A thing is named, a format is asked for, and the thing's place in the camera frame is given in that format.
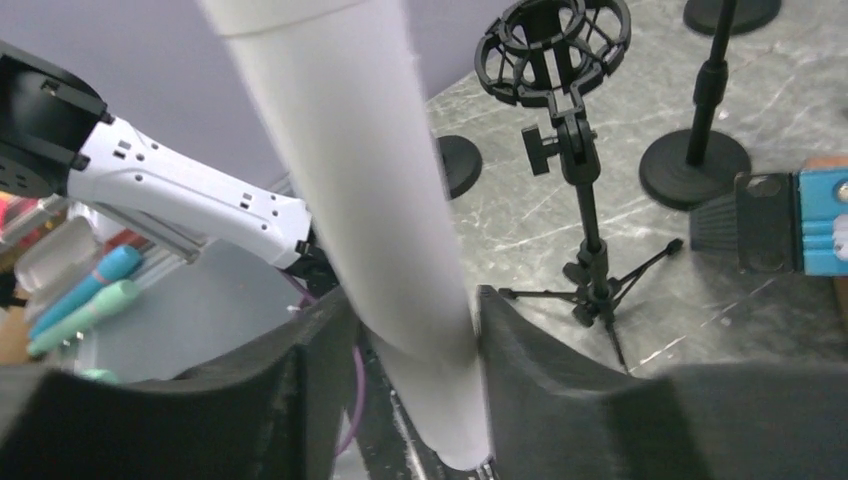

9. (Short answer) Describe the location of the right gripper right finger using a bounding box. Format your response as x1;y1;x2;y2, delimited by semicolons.
478;285;847;479

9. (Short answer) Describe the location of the white microphone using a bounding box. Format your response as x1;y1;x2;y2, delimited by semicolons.
202;1;491;471

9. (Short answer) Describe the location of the blue network switch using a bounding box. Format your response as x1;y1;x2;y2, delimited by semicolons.
689;166;847;277

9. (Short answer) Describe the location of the tall black round-base stand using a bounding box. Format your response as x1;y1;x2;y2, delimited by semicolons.
682;0;783;37

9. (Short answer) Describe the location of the black tripod shock-mount stand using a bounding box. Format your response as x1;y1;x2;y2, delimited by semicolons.
474;1;683;367

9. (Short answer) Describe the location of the teal marker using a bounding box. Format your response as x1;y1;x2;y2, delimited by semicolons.
26;279;141;357

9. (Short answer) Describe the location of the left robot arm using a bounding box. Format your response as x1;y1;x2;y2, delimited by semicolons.
1;43;338;297

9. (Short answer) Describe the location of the black round-base clip stand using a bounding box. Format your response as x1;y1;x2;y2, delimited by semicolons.
436;135;483;200

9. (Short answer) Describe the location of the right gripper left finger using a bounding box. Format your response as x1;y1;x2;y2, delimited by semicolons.
1;289;357;479

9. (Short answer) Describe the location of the black round-base shock-mount stand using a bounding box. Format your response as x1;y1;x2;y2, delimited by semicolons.
639;1;751;211

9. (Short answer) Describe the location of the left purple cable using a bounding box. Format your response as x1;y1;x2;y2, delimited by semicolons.
281;268;368;458

